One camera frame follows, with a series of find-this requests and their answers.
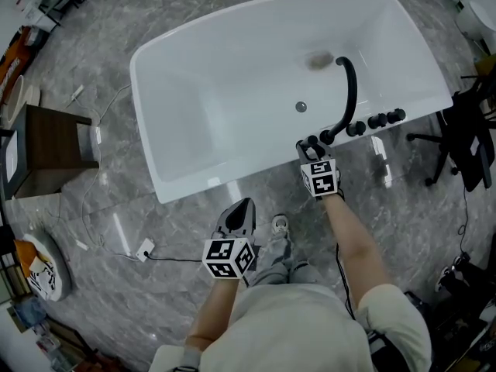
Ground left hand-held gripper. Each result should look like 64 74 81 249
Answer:
201 198 259 282

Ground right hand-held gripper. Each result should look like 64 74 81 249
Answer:
296 140 343 199

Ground person's right forearm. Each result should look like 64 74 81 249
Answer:
322 193 391 310

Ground person's left forearm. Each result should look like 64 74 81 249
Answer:
184 275 239 351

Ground black curved tub faucet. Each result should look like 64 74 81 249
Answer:
319 56 359 146

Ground white bathtub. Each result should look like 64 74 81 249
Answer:
129 0 455 205

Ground person's white shoe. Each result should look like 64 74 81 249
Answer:
270 213 291 241

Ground person's grey trousers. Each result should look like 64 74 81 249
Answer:
246 236 323 287

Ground white power strip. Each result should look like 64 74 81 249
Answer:
135 238 156 264

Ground person's white shirt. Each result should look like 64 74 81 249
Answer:
148 283 433 372

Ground black office chair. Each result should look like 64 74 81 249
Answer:
405 87 496 194

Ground dark wooden vanity cabinet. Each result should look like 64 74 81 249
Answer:
0 103 100 202

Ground white toilet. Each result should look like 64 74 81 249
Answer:
454 0 496 41

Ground white ceramic basin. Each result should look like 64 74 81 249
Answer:
0 74 42 120

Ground orange fabric item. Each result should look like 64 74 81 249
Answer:
0 25 25 105

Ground white water dispenser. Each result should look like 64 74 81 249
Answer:
14 0 52 31

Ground black power cable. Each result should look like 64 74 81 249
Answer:
146 251 205 264

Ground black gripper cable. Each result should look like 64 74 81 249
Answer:
334 242 357 322

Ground thin black floor cable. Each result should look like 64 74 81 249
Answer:
456 184 473 256

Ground white power cable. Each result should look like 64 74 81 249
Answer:
79 84 133 257

